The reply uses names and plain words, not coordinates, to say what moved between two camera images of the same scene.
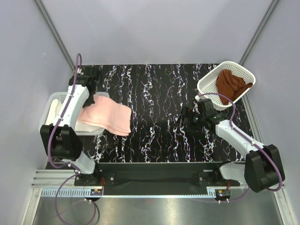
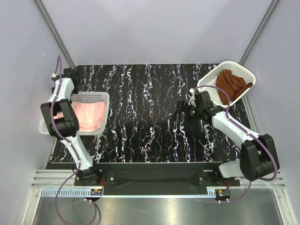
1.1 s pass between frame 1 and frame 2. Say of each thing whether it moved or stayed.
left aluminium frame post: stayed
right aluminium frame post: stayed
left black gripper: moved
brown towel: stayed
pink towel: moved
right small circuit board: stayed
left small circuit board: stayed
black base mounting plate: stayed
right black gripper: moved
